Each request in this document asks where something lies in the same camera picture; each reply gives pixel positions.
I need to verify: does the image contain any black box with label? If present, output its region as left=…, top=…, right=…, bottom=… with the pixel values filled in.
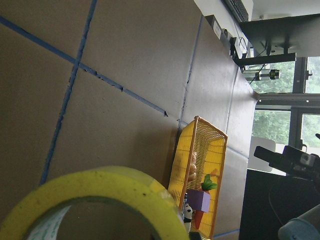
left=205, top=14, right=228, bottom=40

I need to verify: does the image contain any black monitor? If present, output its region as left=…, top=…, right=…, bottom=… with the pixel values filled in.
left=234, top=13, right=320, bottom=66

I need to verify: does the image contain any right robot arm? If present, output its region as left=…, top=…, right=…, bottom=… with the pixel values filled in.
left=253, top=145, right=320, bottom=240

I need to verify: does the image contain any purple foam block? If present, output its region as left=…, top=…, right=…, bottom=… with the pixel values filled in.
left=187, top=189, right=211, bottom=213

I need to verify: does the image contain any yellow tape roll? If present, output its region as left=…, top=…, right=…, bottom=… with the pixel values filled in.
left=0, top=166, right=189, bottom=240

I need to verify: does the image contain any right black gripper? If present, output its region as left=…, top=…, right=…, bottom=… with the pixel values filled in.
left=253, top=145, right=320, bottom=179

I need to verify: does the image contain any toy panda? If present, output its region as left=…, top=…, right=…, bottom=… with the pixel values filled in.
left=183, top=203, right=194, bottom=233

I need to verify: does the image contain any toy carrot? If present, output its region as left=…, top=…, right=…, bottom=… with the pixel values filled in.
left=194, top=174, right=218, bottom=230

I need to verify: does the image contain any yellow plastic basket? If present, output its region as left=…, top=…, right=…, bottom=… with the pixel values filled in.
left=168, top=116, right=228, bottom=240

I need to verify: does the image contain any toy croissant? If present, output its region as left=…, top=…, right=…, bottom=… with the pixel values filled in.
left=187, top=151, right=197, bottom=182

